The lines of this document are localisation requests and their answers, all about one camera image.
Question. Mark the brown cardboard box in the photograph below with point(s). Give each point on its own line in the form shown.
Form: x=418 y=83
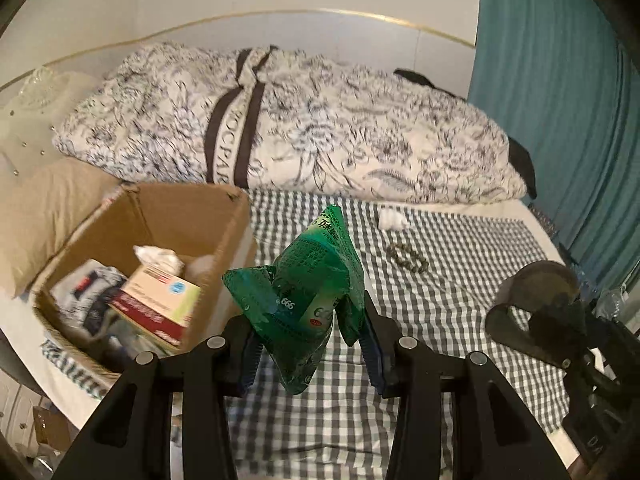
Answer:
x=185 y=215

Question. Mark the medicine box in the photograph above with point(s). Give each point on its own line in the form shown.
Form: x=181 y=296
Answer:
x=155 y=300

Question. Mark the green plastic packet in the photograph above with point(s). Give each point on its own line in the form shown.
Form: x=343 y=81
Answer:
x=305 y=280

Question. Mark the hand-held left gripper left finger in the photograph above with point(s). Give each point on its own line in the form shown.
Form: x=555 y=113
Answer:
x=245 y=365

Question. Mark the floral printed tissue pack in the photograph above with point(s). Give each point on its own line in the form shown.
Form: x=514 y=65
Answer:
x=85 y=285

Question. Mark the floral printed quilt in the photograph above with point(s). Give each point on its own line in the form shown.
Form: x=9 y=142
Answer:
x=350 y=135

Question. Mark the clear plastic bottle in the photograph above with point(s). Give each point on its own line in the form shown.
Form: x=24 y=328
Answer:
x=607 y=300

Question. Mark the green checked bed sheet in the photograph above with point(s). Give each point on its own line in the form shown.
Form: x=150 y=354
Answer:
x=450 y=240

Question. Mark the white drawer cabinet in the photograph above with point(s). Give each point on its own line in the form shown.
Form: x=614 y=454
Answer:
x=17 y=410

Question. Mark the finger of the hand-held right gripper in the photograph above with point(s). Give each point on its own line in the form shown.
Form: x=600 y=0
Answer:
x=525 y=347

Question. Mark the white tissue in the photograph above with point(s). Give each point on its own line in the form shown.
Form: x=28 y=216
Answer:
x=157 y=260
x=392 y=217

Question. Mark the beige pillow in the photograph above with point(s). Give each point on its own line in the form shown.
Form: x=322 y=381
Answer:
x=45 y=210
x=45 y=110

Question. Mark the teal curtain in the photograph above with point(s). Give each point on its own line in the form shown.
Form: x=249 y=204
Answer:
x=550 y=110

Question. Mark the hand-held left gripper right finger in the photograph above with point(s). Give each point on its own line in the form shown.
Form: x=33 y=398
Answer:
x=375 y=355

